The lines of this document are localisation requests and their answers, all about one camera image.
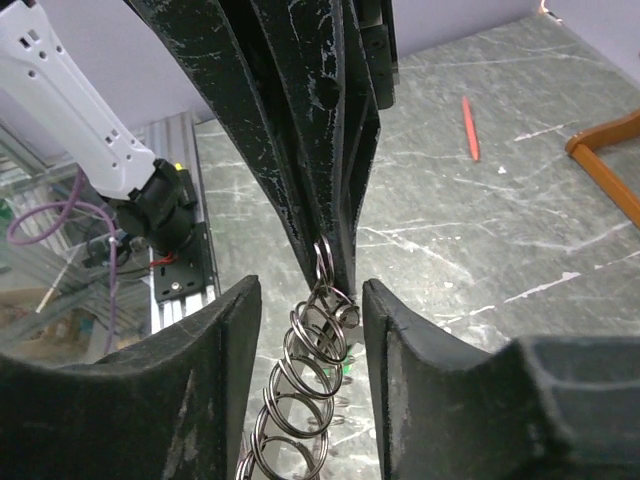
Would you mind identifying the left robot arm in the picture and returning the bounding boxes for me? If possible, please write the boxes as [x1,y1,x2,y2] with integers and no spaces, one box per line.
[1,1,397,296]

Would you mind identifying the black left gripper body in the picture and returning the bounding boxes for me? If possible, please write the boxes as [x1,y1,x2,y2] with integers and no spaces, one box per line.
[353,0,398,109]

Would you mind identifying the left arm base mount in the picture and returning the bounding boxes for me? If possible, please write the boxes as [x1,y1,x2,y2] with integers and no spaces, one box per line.
[149,221,221,304]

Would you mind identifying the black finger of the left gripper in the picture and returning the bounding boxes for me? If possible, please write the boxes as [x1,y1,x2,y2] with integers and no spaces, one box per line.
[131,1,317,286]
[251,1,380,297]

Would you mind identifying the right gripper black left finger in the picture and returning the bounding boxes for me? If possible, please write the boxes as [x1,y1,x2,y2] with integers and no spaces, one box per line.
[1,275,262,480]

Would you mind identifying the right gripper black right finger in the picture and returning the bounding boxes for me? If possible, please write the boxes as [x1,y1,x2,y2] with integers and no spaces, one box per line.
[362,279,639,479]

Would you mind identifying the round metal keyring disc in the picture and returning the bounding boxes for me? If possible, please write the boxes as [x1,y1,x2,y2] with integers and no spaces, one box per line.
[235,236,361,479]

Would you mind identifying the wooden shelf rack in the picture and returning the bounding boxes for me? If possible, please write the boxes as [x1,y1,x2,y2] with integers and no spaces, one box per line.
[564,109,640,229]

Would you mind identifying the green key tag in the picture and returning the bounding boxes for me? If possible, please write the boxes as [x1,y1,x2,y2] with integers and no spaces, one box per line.
[322,364,353,379]

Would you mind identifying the orange red pen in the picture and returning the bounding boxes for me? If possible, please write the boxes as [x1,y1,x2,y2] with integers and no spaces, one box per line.
[461,96,480,162]

